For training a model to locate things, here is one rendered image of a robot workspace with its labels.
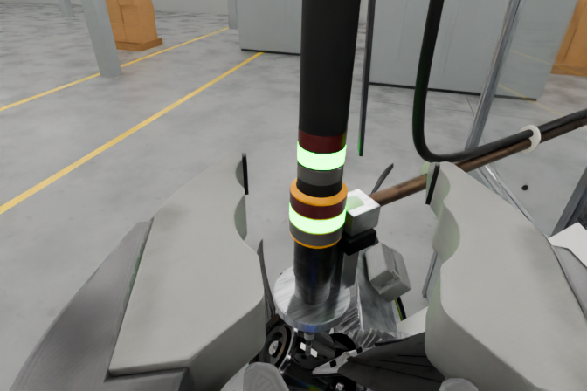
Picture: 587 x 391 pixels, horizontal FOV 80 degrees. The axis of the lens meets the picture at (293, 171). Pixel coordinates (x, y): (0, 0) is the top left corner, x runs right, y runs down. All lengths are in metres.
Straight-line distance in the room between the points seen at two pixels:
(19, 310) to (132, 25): 6.80
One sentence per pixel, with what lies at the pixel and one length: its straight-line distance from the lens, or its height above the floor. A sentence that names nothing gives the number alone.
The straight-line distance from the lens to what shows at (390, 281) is 0.83.
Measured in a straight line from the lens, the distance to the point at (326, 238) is 0.27.
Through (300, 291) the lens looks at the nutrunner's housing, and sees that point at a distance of 0.33.
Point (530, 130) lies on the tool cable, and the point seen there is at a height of 1.56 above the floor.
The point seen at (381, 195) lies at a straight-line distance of 0.32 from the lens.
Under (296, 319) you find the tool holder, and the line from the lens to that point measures 0.32.
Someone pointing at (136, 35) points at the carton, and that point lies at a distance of 8.60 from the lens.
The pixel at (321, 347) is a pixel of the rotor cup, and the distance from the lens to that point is 0.58.
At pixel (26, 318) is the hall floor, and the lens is 2.57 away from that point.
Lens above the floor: 1.72
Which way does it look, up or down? 31 degrees down
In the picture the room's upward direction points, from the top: 1 degrees clockwise
